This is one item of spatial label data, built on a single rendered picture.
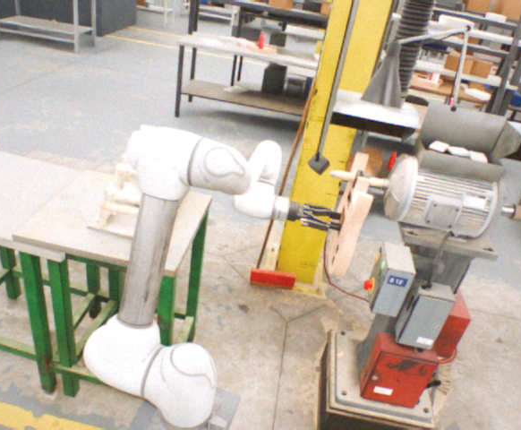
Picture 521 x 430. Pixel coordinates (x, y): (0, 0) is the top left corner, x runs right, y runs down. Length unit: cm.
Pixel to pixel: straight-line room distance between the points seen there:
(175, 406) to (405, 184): 103
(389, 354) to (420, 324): 19
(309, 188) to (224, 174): 168
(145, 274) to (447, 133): 118
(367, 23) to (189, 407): 193
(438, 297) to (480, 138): 61
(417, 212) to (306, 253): 139
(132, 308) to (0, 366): 142
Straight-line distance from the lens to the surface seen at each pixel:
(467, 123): 180
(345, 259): 161
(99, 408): 238
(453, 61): 387
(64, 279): 191
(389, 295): 159
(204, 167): 109
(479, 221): 177
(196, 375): 126
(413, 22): 163
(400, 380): 209
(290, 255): 299
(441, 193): 169
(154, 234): 121
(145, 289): 127
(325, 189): 273
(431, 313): 187
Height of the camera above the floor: 194
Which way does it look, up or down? 31 degrees down
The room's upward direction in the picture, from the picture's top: 10 degrees clockwise
